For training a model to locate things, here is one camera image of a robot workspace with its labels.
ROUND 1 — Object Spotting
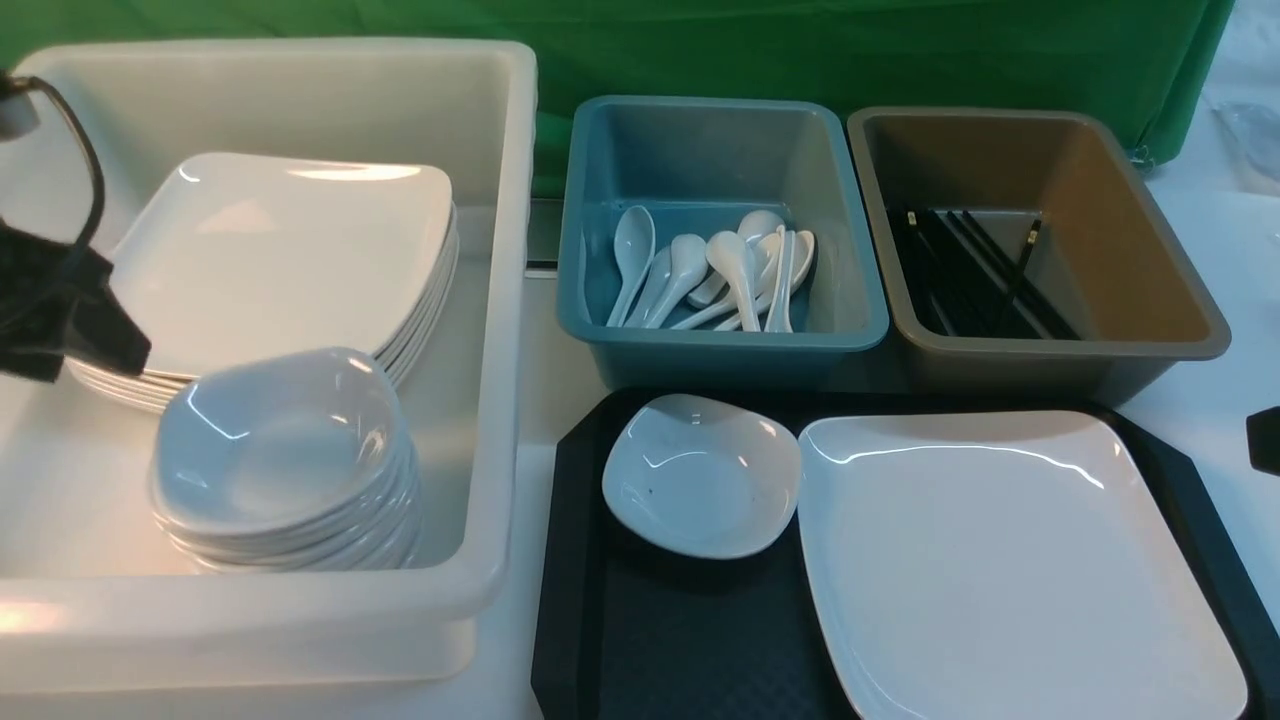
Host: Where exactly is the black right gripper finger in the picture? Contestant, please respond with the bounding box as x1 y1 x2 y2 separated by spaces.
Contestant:
1245 406 1280 477

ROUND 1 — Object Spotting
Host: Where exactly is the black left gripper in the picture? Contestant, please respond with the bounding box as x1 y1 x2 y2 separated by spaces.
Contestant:
1 222 152 383

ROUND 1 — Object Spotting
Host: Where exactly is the white bowl tray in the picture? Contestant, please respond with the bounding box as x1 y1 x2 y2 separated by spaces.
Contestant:
602 395 803 560
148 347 406 538

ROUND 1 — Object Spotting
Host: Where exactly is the black chopstick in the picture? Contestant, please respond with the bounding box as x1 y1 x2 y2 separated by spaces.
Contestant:
998 217 1043 325
901 210 954 336

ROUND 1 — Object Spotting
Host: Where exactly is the white square rice plate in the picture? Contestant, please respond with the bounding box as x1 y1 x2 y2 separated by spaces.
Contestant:
797 410 1249 719

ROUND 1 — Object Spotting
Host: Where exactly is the stack of white square plates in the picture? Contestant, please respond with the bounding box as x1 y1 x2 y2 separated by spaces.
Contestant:
67 152 460 413

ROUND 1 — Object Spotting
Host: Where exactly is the stack of white bowls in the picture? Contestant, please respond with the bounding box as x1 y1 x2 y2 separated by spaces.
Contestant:
155 438 422 574

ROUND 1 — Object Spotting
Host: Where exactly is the large white plastic tub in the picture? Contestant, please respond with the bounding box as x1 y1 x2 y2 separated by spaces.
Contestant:
3 37 538 694

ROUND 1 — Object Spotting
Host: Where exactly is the brown grey plastic bin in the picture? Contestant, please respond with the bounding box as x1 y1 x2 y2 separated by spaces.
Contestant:
847 108 1231 406

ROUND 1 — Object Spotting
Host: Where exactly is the bundle of black chopsticks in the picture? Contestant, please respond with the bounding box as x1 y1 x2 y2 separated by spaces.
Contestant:
890 208 1080 341

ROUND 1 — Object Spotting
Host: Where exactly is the green backdrop cloth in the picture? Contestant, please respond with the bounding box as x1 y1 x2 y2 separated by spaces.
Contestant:
1 1 1233 197

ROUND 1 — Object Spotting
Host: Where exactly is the white spoon right upright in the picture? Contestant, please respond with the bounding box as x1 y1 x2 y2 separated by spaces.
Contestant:
764 225 795 333

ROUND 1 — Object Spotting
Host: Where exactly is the white spoon far right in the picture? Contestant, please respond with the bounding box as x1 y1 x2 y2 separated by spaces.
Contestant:
755 231 815 332

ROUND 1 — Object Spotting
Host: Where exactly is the white spoon far left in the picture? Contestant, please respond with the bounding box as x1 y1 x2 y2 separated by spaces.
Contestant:
605 205 657 327

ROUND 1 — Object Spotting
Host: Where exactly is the white spoon centre back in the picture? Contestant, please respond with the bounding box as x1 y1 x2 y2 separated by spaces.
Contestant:
686 209 785 309

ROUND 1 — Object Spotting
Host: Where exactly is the white spoon centre front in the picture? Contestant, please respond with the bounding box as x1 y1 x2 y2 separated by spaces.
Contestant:
672 243 767 331

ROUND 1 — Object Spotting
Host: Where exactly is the black serving tray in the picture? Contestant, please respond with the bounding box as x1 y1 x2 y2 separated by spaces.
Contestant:
530 389 1277 719

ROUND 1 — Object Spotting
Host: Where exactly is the teal plastic bin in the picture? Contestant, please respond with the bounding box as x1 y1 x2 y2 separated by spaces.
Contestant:
557 96 892 393

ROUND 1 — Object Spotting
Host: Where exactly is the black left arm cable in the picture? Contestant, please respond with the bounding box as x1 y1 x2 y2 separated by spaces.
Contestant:
0 72 108 331

